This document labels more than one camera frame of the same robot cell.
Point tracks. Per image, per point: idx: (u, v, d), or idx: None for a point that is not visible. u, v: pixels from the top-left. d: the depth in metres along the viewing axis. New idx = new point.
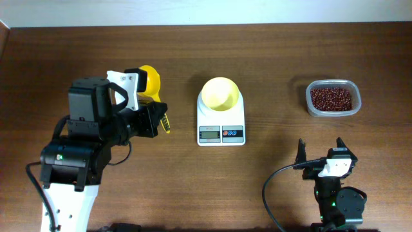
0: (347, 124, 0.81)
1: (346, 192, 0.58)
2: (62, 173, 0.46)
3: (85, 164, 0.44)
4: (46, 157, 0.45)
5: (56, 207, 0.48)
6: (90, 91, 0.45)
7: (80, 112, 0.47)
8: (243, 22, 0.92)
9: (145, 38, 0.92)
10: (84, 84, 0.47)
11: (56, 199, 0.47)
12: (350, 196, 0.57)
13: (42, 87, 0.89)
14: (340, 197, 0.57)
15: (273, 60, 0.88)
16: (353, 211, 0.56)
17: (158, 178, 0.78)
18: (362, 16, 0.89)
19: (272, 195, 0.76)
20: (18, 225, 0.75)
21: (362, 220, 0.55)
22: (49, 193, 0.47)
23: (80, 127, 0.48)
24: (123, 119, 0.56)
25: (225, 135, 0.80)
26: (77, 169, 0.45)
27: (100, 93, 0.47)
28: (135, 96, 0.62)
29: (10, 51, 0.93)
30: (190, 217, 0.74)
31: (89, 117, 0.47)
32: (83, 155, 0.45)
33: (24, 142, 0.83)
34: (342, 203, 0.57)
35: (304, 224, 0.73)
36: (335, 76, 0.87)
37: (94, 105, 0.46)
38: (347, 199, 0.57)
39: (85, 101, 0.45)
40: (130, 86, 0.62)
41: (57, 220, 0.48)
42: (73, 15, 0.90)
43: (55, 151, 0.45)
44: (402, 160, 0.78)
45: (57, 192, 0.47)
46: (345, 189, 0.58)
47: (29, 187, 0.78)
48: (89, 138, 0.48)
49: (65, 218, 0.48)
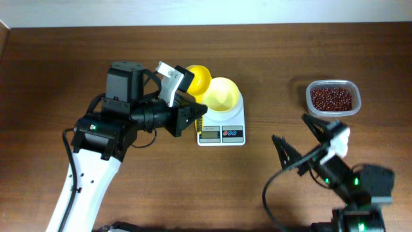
0: (347, 124, 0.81)
1: (374, 183, 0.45)
2: (93, 143, 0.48)
3: (116, 137, 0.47)
4: (81, 127, 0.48)
5: (82, 170, 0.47)
6: (127, 75, 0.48)
7: (115, 91, 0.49)
8: (243, 22, 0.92)
9: (145, 38, 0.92)
10: (123, 66, 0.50)
11: (85, 162, 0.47)
12: (378, 184, 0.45)
13: (42, 86, 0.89)
14: (367, 187, 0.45)
15: (273, 60, 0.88)
16: (371, 184, 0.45)
17: (158, 178, 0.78)
18: (362, 16, 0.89)
19: (272, 195, 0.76)
20: (19, 224, 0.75)
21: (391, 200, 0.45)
22: (78, 155, 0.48)
23: (112, 106, 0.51)
24: (151, 108, 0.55)
25: (226, 135, 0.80)
26: (107, 142, 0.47)
27: (136, 77, 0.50)
28: (171, 95, 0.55)
29: (10, 51, 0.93)
30: (189, 217, 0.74)
31: (122, 96, 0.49)
32: (114, 129, 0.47)
33: (25, 142, 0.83)
34: (365, 183, 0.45)
35: (304, 224, 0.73)
36: (335, 77, 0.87)
37: (130, 87, 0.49)
38: (376, 189, 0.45)
39: (121, 82, 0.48)
40: (170, 82, 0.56)
41: (80, 183, 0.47)
42: (73, 15, 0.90)
43: (88, 123, 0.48)
44: (402, 160, 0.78)
45: (87, 154, 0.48)
46: (367, 167, 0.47)
47: (29, 187, 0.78)
48: (118, 117, 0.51)
49: (87, 183, 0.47)
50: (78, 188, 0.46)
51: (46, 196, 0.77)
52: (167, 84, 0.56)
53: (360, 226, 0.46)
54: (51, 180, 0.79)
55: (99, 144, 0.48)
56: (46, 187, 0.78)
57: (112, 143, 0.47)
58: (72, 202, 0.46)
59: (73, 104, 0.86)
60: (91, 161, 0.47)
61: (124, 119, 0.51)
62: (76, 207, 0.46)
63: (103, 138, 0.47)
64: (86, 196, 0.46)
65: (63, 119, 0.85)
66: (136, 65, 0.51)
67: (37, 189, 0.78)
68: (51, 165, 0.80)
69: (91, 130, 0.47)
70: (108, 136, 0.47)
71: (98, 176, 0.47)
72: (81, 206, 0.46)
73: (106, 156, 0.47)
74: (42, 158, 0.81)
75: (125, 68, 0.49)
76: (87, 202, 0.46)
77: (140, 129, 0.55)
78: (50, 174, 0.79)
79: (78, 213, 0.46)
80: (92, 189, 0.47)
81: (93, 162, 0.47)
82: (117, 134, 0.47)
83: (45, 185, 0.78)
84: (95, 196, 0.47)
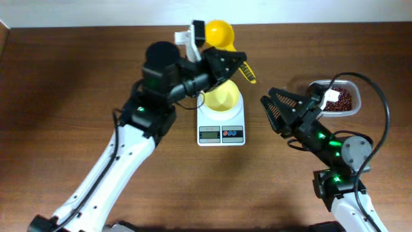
0: (347, 124, 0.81)
1: (356, 156, 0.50)
2: (136, 124, 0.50)
3: (158, 124, 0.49)
4: (129, 108, 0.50)
5: (124, 141, 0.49)
6: (162, 71, 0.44)
7: (150, 83, 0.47)
8: (243, 22, 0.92)
9: (145, 38, 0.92)
10: (158, 57, 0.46)
11: (129, 135, 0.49)
12: (360, 156, 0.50)
13: (42, 86, 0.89)
14: (349, 160, 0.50)
15: (273, 60, 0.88)
16: (350, 160, 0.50)
17: (158, 178, 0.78)
18: (362, 16, 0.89)
19: (272, 194, 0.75)
20: (18, 224, 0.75)
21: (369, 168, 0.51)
22: (123, 129, 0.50)
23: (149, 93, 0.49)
24: (189, 75, 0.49)
25: (225, 136, 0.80)
26: (149, 127, 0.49)
27: (172, 68, 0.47)
28: (192, 44, 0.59)
29: (10, 51, 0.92)
30: (190, 217, 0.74)
31: (158, 89, 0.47)
32: (156, 118, 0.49)
33: (25, 142, 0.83)
34: (347, 160, 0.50)
35: (304, 224, 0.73)
36: (335, 77, 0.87)
37: (166, 78, 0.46)
38: (356, 160, 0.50)
39: (158, 78, 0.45)
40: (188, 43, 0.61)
41: (120, 152, 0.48)
42: (73, 15, 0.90)
43: (136, 105, 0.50)
44: (402, 160, 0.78)
45: (130, 131, 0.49)
46: (350, 138, 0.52)
47: (29, 187, 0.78)
48: (158, 103, 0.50)
49: (126, 154, 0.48)
50: (116, 156, 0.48)
51: (46, 196, 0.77)
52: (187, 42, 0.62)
53: (336, 180, 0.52)
54: (51, 181, 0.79)
55: (141, 126, 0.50)
56: (46, 187, 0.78)
57: (155, 129, 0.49)
58: (109, 167, 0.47)
59: (73, 104, 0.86)
60: (132, 138, 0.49)
61: (163, 106, 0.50)
62: (110, 172, 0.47)
63: (146, 122, 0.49)
64: (122, 165, 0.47)
65: (63, 119, 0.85)
66: (172, 54, 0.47)
67: (37, 188, 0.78)
68: (51, 165, 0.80)
69: (136, 115, 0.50)
70: (149, 123, 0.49)
71: (137, 148, 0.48)
72: (112, 176, 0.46)
73: (148, 135, 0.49)
74: (42, 157, 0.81)
75: (161, 62, 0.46)
76: (121, 170, 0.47)
77: (183, 98, 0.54)
78: (50, 174, 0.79)
79: (111, 177, 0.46)
80: (129, 165, 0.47)
81: (133, 141, 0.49)
82: (158, 121, 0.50)
83: (44, 185, 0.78)
84: (128, 170, 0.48)
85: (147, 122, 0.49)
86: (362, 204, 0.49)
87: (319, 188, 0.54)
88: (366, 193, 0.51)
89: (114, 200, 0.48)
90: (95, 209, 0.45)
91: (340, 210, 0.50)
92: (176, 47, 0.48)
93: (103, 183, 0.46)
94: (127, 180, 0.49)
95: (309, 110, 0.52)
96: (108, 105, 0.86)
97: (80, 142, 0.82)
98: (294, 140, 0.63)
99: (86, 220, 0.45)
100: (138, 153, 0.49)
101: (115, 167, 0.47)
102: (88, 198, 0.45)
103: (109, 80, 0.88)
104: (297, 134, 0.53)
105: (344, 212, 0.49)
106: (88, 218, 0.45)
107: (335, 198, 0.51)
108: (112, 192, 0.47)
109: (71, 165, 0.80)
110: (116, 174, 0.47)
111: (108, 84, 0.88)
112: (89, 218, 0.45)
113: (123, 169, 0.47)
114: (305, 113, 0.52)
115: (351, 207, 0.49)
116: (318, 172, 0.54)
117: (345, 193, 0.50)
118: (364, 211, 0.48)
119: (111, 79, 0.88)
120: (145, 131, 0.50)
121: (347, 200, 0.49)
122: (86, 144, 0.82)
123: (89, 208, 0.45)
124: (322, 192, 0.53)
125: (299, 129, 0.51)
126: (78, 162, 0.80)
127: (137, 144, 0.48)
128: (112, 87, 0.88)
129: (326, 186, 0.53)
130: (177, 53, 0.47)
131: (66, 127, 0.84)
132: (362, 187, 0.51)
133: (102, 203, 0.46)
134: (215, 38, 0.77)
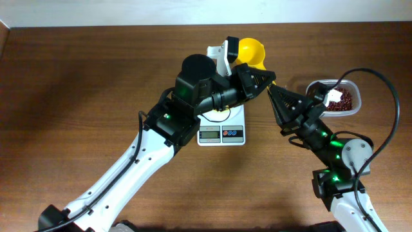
0: (347, 124, 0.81)
1: (357, 160, 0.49)
2: (160, 130, 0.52)
3: (181, 132, 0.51)
4: (156, 114, 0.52)
5: (145, 145, 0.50)
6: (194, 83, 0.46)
7: (181, 91, 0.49)
8: (243, 22, 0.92)
9: (145, 38, 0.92)
10: (193, 69, 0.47)
11: (151, 140, 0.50)
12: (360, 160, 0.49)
13: (42, 86, 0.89)
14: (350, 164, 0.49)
15: (273, 60, 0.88)
16: (351, 162, 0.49)
17: (158, 178, 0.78)
18: (362, 15, 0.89)
19: (273, 194, 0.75)
20: (18, 225, 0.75)
21: (369, 171, 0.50)
22: (147, 133, 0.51)
23: (178, 101, 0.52)
24: (218, 88, 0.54)
25: (226, 135, 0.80)
26: (172, 134, 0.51)
27: (206, 83, 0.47)
28: (224, 59, 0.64)
29: (10, 51, 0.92)
30: (190, 217, 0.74)
31: (188, 100, 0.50)
32: (179, 127, 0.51)
33: (25, 142, 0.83)
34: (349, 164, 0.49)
35: (304, 224, 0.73)
36: (335, 76, 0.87)
37: (197, 90, 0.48)
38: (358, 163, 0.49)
39: (188, 89, 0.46)
40: (221, 57, 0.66)
41: (139, 156, 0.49)
42: (73, 15, 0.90)
43: (161, 112, 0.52)
44: (402, 160, 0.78)
45: (154, 135, 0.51)
46: (351, 140, 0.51)
47: (29, 187, 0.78)
48: (184, 113, 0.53)
49: (145, 159, 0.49)
50: (136, 158, 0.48)
51: (46, 196, 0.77)
52: (219, 60, 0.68)
53: (335, 180, 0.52)
54: (51, 180, 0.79)
55: (165, 133, 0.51)
56: (46, 187, 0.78)
57: (177, 138, 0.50)
58: (126, 169, 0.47)
59: (74, 104, 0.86)
60: (152, 144, 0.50)
61: (189, 115, 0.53)
62: (127, 174, 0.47)
63: (170, 129, 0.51)
64: (140, 169, 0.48)
65: (63, 119, 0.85)
66: (208, 68, 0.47)
67: (37, 188, 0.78)
68: (51, 165, 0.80)
69: (161, 122, 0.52)
70: (172, 131, 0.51)
71: (157, 154, 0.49)
72: (127, 178, 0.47)
73: (169, 143, 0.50)
74: (42, 157, 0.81)
75: (196, 75, 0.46)
76: (138, 174, 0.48)
77: (208, 109, 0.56)
78: (50, 174, 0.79)
79: (127, 180, 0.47)
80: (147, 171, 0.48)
81: (152, 147, 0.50)
82: (182, 130, 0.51)
83: (44, 185, 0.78)
84: (144, 174, 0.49)
85: (170, 130, 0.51)
86: (362, 203, 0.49)
87: (318, 189, 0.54)
88: (365, 192, 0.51)
89: (125, 203, 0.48)
90: (107, 208, 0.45)
91: (340, 209, 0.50)
92: (214, 61, 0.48)
93: (119, 184, 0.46)
94: (139, 185, 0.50)
95: (313, 106, 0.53)
96: (108, 105, 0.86)
97: (80, 142, 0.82)
98: (295, 138, 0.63)
99: (97, 218, 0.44)
100: (156, 160, 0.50)
101: (132, 171, 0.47)
102: (102, 196, 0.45)
103: (109, 80, 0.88)
104: (301, 130, 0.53)
105: (344, 212, 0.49)
106: (99, 216, 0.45)
107: (334, 198, 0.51)
108: (125, 195, 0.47)
109: (71, 165, 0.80)
110: (132, 176, 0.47)
111: (108, 84, 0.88)
112: (100, 216, 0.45)
113: (140, 174, 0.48)
114: (309, 109, 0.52)
115: (349, 206, 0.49)
116: (318, 173, 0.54)
117: (344, 193, 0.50)
118: (364, 209, 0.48)
119: (110, 78, 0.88)
120: (167, 138, 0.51)
121: (346, 199, 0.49)
122: (86, 144, 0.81)
123: (101, 206, 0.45)
124: (321, 193, 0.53)
125: (304, 124, 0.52)
126: (79, 162, 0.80)
127: (155, 151, 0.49)
128: (112, 87, 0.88)
129: (326, 187, 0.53)
130: (214, 67, 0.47)
131: (66, 127, 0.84)
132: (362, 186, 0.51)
133: (114, 204, 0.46)
134: (247, 56, 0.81)
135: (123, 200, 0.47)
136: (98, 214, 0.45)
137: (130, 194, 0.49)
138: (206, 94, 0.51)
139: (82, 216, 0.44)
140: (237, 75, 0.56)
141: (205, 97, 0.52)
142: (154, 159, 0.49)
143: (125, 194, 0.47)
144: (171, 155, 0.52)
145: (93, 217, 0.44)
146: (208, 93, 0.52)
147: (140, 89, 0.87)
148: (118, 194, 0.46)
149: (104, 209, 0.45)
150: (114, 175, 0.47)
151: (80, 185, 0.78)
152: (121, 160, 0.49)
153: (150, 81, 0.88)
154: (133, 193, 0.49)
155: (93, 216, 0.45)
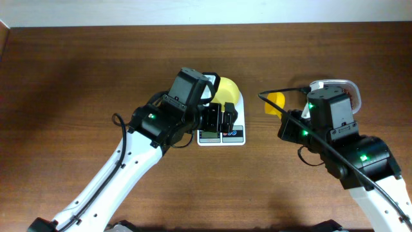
0: None
1: (337, 104, 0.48)
2: (146, 131, 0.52)
3: (168, 131, 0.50)
4: (142, 112, 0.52)
5: (130, 148, 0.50)
6: (195, 81, 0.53)
7: (177, 91, 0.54)
8: (243, 22, 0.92)
9: (145, 39, 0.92)
10: (192, 74, 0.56)
11: (136, 142, 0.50)
12: (341, 110, 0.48)
13: (41, 87, 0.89)
14: (329, 110, 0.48)
15: (273, 60, 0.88)
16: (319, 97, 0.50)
17: (158, 178, 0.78)
18: (363, 16, 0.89)
19: (273, 195, 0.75)
20: (18, 225, 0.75)
21: (344, 96, 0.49)
22: (131, 135, 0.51)
23: (168, 103, 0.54)
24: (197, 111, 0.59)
25: (226, 135, 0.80)
26: (158, 133, 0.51)
27: (200, 86, 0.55)
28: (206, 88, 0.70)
29: (10, 51, 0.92)
30: (190, 217, 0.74)
31: (182, 98, 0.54)
32: (166, 126, 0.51)
33: (24, 143, 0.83)
34: (325, 116, 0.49)
35: (304, 224, 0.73)
36: (335, 76, 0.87)
37: (193, 91, 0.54)
38: (337, 111, 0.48)
39: (187, 86, 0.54)
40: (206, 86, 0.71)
41: (125, 160, 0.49)
42: (72, 15, 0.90)
43: (149, 111, 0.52)
44: (401, 160, 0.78)
45: (140, 137, 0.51)
46: (317, 91, 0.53)
47: (29, 187, 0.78)
48: (172, 115, 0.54)
49: (131, 163, 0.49)
50: (121, 163, 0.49)
51: (46, 196, 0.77)
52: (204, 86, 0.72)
53: (363, 158, 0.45)
54: (51, 181, 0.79)
55: (151, 136, 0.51)
56: (46, 187, 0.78)
57: (163, 137, 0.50)
58: (112, 176, 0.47)
59: (73, 104, 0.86)
60: (136, 147, 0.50)
61: (177, 118, 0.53)
62: (114, 181, 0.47)
63: (157, 128, 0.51)
64: (126, 174, 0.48)
65: (62, 119, 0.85)
66: (203, 77, 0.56)
67: (37, 188, 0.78)
68: (51, 165, 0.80)
69: (147, 120, 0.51)
70: (158, 130, 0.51)
71: (143, 157, 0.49)
72: (114, 186, 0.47)
73: (156, 144, 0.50)
74: (42, 157, 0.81)
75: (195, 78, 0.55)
76: (125, 180, 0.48)
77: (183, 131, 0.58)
78: (50, 174, 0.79)
79: (114, 185, 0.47)
80: (133, 176, 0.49)
81: (136, 151, 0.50)
82: (168, 129, 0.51)
83: (44, 185, 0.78)
84: (131, 179, 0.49)
85: (157, 130, 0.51)
86: (397, 202, 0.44)
87: (338, 166, 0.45)
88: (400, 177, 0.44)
89: (114, 210, 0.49)
90: (96, 217, 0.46)
91: (369, 207, 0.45)
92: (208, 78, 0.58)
93: (105, 192, 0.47)
94: (127, 191, 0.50)
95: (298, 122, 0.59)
96: (108, 105, 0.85)
97: (80, 142, 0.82)
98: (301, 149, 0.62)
99: (85, 227, 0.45)
100: (143, 163, 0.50)
101: (118, 177, 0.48)
102: (89, 205, 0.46)
103: (109, 80, 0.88)
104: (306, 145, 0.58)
105: (376, 211, 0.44)
106: (87, 225, 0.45)
107: (362, 189, 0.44)
108: (112, 202, 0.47)
109: (71, 165, 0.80)
110: (120, 183, 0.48)
111: (108, 84, 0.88)
112: (89, 225, 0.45)
113: (126, 180, 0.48)
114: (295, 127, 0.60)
115: (383, 205, 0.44)
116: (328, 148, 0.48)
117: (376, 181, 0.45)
118: (400, 209, 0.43)
119: (110, 79, 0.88)
120: (154, 140, 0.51)
121: (380, 198, 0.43)
122: (85, 144, 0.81)
123: (89, 216, 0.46)
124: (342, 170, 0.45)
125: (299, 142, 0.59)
126: (78, 162, 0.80)
127: (140, 155, 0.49)
128: (112, 87, 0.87)
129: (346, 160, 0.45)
130: (208, 80, 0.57)
131: (65, 127, 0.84)
132: (392, 169, 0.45)
133: (103, 212, 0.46)
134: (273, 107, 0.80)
135: (112, 207, 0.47)
136: (86, 224, 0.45)
137: (118, 201, 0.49)
138: (195, 103, 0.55)
139: (71, 227, 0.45)
140: (215, 109, 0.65)
141: (193, 106, 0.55)
142: (138, 163, 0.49)
143: (114, 202, 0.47)
144: (158, 158, 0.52)
145: (81, 227, 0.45)
146: (197, 104, 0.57)
147: (140, 89, 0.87)
148: (105, 202, 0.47)
149: (93, 217, 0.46)
150: (101, 182, 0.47)
151: (80, 185, 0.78)
152: (106, 167, 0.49)
153: (150, 81, 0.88)
154: (121, 200, 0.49)
155: (81, 225, 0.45)
